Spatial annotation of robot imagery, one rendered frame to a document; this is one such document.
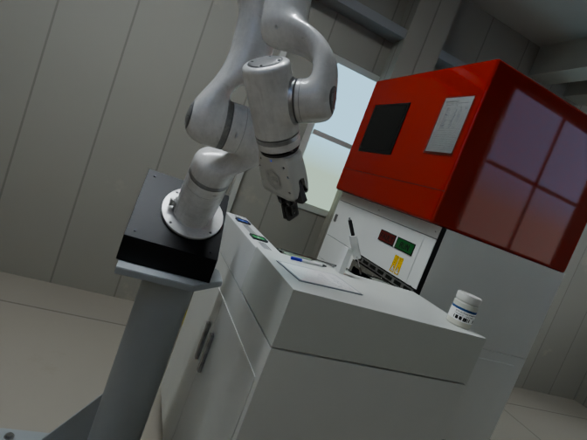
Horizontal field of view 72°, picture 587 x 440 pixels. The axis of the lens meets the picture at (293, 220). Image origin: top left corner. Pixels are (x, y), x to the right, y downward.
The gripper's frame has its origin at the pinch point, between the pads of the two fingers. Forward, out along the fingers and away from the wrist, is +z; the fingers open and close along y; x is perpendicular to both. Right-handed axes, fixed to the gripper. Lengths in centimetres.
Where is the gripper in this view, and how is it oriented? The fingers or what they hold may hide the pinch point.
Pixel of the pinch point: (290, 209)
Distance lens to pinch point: 88.1
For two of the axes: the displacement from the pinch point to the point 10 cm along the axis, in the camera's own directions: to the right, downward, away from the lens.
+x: 7.1, -5.0, 4.9
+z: 1.3, 7.8, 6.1
